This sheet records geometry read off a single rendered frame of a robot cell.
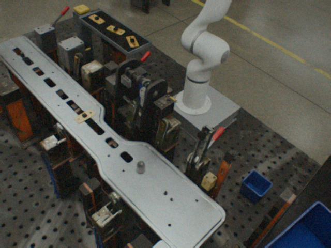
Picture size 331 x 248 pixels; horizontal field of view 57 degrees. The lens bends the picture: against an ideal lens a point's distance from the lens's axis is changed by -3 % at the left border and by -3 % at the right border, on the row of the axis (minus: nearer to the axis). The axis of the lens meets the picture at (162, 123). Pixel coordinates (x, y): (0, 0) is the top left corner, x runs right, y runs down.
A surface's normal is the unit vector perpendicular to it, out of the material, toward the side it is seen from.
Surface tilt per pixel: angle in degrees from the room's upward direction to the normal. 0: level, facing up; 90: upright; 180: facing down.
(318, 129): 0
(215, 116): 1
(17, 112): 90
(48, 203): 0
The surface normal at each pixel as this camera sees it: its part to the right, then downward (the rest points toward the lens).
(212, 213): 0.08, -0.67
